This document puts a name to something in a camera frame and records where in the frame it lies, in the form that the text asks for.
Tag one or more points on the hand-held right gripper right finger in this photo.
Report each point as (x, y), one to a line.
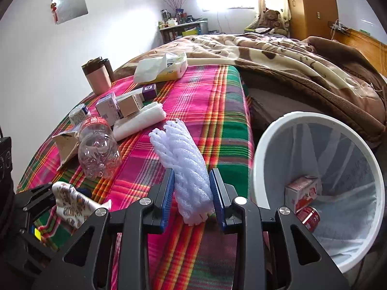
(217, 193)

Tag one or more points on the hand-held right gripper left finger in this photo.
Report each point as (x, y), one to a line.
(167, 193)

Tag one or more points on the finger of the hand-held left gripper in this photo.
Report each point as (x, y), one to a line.
(36, 196)
(36, 244)

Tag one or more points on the printed white wrapper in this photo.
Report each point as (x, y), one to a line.
(69, 199)

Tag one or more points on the white foam net sleeve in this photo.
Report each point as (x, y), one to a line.
(184, 163)

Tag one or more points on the white trash bin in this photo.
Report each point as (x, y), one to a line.
(263, 145)

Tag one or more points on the clear plastic bottle red label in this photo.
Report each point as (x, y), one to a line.
(96, 154)

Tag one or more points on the purple drink carton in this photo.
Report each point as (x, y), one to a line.
(107, 105)

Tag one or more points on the crushed brown paper carton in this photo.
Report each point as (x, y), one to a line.
(66, 148)

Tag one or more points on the rolled white towel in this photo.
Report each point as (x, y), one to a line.
(136, 122)

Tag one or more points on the red white carton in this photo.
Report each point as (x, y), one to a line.
(302, 191)

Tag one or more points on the red can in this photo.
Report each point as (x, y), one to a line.
(310, 219)

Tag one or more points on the brown cardboard box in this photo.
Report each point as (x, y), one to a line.
(130, 104)

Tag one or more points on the long purple beige box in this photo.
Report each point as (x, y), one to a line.
(148, 92)

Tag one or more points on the pink mug brown lid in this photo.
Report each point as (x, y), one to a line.
(96, 80)

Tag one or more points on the tissue pack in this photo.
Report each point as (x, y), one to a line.
(157, 69)

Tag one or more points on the translucent bin liner bag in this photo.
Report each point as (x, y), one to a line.
(347, 187)

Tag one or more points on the brown patterned blanket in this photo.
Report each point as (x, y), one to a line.
(287, 60)

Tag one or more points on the red hanging ornament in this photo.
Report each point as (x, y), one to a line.
(54, 12)

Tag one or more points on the cluttered storage shelf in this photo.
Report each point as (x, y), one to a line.
(184, 31)

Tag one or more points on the brown teddy bear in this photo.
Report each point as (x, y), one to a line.
(273, 19)

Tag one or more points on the wooden wardrobe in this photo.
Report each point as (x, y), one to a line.
(311, 6)

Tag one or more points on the wooden headboard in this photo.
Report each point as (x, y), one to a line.
(365, 43)

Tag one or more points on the silver wall sheet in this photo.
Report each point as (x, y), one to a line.
(71, 4)

